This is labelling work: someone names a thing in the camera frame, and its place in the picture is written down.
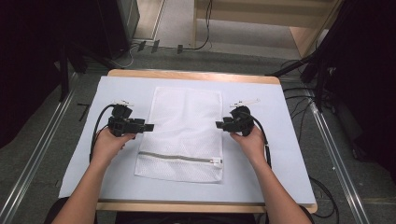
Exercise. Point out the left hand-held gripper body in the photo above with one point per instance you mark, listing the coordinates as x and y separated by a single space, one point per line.
120 123

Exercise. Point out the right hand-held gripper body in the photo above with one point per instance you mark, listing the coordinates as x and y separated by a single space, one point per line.
244 119

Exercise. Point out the white mesh laundry bag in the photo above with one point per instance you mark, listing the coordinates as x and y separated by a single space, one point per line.
183 130

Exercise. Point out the person's right hand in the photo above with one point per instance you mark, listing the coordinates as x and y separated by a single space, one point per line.
253 144

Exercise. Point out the person's left hand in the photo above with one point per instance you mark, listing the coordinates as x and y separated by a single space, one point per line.
107 147

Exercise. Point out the white table mat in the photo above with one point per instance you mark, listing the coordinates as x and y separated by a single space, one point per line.
249 180

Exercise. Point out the wooden table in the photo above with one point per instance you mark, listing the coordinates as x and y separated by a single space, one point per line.
186 74

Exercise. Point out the black metal stand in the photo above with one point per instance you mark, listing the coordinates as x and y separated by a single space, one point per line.
64 77

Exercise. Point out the black tripod stand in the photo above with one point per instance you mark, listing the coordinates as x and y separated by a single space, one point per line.
295 63

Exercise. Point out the dark cabinet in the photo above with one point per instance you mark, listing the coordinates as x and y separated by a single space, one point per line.
121 25

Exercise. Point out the light wooden shelf unit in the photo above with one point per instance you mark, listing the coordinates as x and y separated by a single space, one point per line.
255 14

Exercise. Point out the dark curtain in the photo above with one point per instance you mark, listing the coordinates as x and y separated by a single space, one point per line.
28 62
370 77

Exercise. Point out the metal floor rail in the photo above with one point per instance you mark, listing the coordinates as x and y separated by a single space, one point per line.
34 161
337 161

